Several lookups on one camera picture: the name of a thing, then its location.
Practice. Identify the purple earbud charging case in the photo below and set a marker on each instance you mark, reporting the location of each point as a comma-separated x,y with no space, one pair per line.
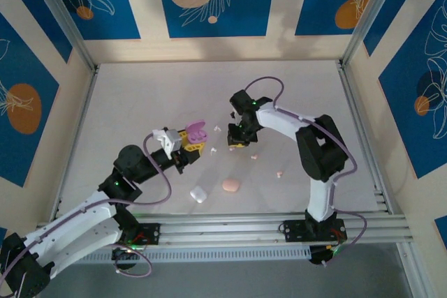
195,127

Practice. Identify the white earbud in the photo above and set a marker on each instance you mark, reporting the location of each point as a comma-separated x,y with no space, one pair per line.
216,128
212,151

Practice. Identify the pink earbud charging case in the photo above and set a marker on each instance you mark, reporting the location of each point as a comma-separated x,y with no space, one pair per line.
231,185

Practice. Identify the aluminium frame post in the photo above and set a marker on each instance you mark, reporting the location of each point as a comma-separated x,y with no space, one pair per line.
370,15
70,29

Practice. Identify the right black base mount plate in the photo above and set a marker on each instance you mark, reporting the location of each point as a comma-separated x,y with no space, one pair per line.
295,231

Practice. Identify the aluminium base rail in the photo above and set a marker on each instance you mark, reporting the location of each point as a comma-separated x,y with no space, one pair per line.
223,230

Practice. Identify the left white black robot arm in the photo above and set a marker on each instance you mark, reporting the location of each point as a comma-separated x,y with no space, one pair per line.
91,238

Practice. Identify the white earbud charging case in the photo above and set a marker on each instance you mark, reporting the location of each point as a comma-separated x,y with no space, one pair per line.
198,194

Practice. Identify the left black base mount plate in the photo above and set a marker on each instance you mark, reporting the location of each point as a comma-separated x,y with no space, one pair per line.
150,233

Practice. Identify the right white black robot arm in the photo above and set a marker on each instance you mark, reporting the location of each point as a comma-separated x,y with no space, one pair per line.
319,197

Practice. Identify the aluminium side rail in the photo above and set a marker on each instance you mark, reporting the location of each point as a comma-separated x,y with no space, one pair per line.
354,102
75,144

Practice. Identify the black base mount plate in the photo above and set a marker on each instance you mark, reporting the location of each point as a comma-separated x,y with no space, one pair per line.
295,231
150,233

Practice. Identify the black controller box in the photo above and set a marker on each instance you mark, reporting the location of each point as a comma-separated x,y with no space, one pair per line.
122,258
319,256

